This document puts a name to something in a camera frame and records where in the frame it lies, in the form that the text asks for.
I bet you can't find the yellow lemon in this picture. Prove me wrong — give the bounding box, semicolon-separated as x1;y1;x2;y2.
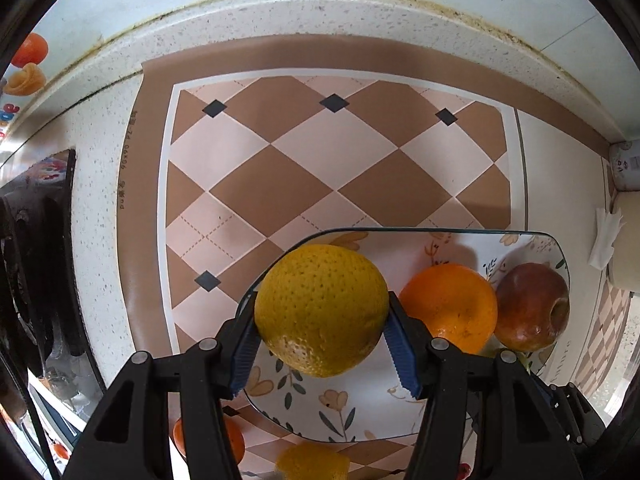
274;442;352;480

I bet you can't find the red apple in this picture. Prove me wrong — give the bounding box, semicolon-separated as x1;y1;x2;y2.
493;262;571;352

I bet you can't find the brown checkered mat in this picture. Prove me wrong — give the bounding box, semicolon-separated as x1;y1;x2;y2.
116;35;612;480

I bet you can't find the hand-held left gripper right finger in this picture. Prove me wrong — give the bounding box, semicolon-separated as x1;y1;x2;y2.
382;291;586;480

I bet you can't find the bright orange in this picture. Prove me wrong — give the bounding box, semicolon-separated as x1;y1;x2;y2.
399;263;499;356

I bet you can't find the floral ceramic plate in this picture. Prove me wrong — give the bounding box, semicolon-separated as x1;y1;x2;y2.
235;228;571;444

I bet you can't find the small orange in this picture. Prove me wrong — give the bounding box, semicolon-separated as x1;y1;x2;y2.
172;414;246;467

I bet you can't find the white container at right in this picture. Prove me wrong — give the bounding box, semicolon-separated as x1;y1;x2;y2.
606;141;640;292

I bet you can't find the yellow orange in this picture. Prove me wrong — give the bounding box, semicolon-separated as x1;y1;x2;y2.
254;244;390;379

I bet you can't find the small checkered mat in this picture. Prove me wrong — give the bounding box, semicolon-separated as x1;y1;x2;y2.
569;280;634;402

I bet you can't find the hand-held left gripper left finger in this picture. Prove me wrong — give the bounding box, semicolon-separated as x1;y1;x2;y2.
65;304;261;480

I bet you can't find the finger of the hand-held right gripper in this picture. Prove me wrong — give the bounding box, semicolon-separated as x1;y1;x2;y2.
531;373;609;462

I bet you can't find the orange wall sticker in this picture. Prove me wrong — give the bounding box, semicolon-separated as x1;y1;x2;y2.
4;32;51;97

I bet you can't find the black gas stove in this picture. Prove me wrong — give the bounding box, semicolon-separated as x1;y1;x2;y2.
0;149;107;411

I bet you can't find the white paper tissue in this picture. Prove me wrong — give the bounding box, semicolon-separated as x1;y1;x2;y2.
588;207;627;269

